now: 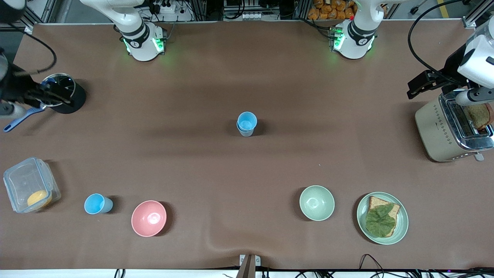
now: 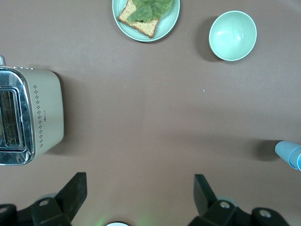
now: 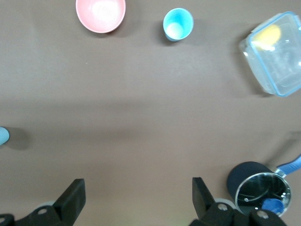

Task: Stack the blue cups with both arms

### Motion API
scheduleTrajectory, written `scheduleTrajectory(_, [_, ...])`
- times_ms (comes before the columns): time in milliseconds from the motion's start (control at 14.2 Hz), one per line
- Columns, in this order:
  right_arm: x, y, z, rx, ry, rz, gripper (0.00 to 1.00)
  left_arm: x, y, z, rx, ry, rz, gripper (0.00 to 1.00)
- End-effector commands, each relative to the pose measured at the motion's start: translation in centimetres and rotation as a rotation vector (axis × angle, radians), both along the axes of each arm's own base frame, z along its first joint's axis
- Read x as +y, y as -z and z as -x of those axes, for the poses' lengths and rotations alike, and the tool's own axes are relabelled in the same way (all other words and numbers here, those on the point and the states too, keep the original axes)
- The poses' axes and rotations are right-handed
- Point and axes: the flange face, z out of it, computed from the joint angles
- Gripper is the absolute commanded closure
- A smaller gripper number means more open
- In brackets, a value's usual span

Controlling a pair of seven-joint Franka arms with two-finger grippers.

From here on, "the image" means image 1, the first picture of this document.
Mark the light blue plastic cup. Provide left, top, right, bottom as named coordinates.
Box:
left=237, top=112, right=258, bottom=132
left=84, top=193, right=113, bottom=215

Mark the glass lid with blue knob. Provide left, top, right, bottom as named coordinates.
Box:
left=41, top=73, right=76, bottom=108

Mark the beige and chrome toaster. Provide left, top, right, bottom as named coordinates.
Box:
left=415, top=90, right=494, bottom=163

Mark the brown toast slice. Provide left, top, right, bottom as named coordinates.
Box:
left=465, top=102, right=494, bottom=131

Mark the clear container with blue rim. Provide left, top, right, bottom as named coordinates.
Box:
left=3, top=156, right=61, bottom=214

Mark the yellow round fruit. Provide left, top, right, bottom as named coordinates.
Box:
left=27, top=190, right=52, bottom=209

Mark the bag of orange buns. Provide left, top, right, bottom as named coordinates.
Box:
left=308, top=0, right=357, bottom=20

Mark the brown bread slice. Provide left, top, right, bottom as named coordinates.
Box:
left=366, top=196, right=401, bottom=237

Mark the pale green plate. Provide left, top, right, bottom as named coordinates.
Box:
left=356, top=192, right=409, bottom=245

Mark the green lettuce leaf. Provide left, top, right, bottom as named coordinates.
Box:
left=365, top=204, right=396, bottom=237

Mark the pink bowl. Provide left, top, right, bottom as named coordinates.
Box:
left=131, top=200, right=167, bottom=237

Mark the pale green bowl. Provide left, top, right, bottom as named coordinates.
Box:
left=299, top=185, right=335, bottom=222

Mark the grey-blue plastic cup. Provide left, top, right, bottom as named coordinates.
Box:
left=237, top=120, right=255, bottom=137

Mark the brown table cover cloth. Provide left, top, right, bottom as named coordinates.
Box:
left=0, top=21, right=494, bottom=270

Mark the black saucepan with blue handle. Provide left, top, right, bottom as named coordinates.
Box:
left=3, top=73, right=87, bottom=133

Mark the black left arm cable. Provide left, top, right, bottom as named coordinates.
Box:
left=407, top=0, right=469, bottom=76

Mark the black looped floor cable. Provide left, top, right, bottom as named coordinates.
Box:
left=359, top=254, right=387, bottom=278

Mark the metal table edge bracket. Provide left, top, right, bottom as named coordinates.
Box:
left=239, top=254, right=261, bottom=278

